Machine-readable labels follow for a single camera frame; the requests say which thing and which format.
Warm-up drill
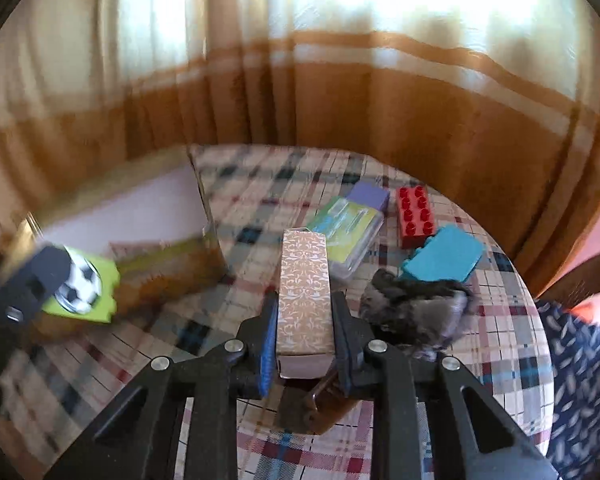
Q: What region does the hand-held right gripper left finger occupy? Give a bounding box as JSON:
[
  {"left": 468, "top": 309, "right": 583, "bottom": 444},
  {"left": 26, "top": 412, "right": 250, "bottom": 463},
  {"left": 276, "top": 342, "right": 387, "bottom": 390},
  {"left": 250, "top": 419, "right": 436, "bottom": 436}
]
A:
[{"left": 80, "top": 290, "right": 281, "bottom": 480}]

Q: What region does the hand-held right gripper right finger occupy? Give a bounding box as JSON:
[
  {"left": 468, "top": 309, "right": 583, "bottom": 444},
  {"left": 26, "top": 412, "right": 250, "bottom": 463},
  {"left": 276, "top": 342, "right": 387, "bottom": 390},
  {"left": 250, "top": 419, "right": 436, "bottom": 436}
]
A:
[{"left": 330, "top": 290, "right": 561, "bottom": 480}]

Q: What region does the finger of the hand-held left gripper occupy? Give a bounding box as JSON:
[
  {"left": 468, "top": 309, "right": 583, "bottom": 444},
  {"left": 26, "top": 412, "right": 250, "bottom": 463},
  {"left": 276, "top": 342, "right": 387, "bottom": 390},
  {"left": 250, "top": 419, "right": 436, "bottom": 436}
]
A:
[{"left": 0, "top": 244, "right": 73, "bottom": 323}]

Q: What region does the green soccer ball block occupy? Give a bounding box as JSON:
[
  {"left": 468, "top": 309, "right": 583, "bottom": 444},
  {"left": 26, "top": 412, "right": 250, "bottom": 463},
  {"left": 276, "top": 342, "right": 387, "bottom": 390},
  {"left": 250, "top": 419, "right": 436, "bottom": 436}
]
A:
[{"left": 41, "top": 245, "right": 122, "bottom": 326}]

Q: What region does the beige ornate patterned box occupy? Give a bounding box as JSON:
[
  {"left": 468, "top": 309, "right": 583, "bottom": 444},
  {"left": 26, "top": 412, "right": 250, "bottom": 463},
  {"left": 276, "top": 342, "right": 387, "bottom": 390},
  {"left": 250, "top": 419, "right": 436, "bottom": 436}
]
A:
[{"left": 276, "top": 228, "right": 336, "bottom": 380}]

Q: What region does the cardboard box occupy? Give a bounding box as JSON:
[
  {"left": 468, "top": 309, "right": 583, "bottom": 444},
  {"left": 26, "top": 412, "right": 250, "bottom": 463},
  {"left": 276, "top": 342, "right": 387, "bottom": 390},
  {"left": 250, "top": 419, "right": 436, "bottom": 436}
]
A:
[{"left": 0, "top": 145, "right": 231, "bottom": 341}]

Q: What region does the red building block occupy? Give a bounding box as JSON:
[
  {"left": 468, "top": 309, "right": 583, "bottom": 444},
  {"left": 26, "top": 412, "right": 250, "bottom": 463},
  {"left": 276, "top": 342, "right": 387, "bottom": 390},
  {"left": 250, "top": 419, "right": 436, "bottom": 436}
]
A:
[{"left": 396, "top": 186, "right": 437, "bottom": 250}]

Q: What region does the purple box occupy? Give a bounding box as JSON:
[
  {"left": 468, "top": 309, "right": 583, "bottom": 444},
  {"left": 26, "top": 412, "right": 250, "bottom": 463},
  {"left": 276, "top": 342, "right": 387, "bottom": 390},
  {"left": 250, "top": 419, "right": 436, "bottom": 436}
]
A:
[{"left": 347, "top": 180, "right": 390, "bottom": 213}]

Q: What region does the brown shiny object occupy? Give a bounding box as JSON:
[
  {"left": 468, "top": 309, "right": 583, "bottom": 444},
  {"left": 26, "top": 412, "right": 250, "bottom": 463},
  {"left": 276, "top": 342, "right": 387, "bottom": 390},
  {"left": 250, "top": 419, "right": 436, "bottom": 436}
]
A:
[{"left": 280, "top": 375, "right": 362, "bottom": 436}]

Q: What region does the grey furry toy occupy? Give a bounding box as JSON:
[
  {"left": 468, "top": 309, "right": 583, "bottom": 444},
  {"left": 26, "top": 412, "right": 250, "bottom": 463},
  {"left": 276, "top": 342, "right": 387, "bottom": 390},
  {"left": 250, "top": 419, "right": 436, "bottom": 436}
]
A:
[{"left": 360, "top": 269, "right": 476, "bottom": 361}]

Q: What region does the clear case with green card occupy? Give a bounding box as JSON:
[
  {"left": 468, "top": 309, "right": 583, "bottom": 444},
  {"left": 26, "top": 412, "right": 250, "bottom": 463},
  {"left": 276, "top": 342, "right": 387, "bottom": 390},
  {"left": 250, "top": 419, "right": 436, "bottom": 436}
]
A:
[{"left": 306, "top": 196, "right": 386, "bottom": 281}]

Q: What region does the teal toy brick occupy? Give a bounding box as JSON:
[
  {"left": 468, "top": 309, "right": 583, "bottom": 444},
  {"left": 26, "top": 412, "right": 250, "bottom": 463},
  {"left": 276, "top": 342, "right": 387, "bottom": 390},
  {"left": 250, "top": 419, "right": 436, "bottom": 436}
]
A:
[{"left": 399, "top": 225, "right": 483, "bottom": 285}]

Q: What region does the plaid tablecloth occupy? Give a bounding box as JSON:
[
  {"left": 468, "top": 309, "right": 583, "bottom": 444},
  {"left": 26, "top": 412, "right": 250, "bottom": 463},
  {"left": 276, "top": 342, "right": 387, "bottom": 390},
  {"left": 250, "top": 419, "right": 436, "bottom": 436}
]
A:
[{"left": 0, "top": 144, "right": 553, "bottom": 480}]

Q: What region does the navy feather-print cloth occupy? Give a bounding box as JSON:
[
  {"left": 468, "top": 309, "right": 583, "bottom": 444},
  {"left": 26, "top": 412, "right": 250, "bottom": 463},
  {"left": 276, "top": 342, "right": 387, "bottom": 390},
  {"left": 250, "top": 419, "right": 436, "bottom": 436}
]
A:
[{"left": 535, "top": 300, "right": 600, "bottom": 480}]

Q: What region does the brown wicker chair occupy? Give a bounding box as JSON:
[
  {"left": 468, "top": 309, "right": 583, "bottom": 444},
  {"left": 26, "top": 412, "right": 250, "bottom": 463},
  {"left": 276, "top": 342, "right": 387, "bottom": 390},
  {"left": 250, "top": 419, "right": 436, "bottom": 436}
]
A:
[{"left": 545, "top": 247, "right": 600, "bottom": 346}]

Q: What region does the orange cushion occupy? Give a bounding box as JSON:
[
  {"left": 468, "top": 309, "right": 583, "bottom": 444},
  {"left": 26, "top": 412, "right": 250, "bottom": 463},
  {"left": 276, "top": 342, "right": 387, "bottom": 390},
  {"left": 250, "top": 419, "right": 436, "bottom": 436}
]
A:
[{"left": 572, "top": 295, "right": 600, "bottom": 332}]

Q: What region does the cream and orange curtain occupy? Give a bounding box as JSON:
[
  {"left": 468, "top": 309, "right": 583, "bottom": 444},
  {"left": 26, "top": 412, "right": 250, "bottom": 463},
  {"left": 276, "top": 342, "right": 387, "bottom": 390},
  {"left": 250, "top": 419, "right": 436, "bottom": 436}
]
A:
[{"left": 0, "top": 0, "right": 600, "bottom": 286}]

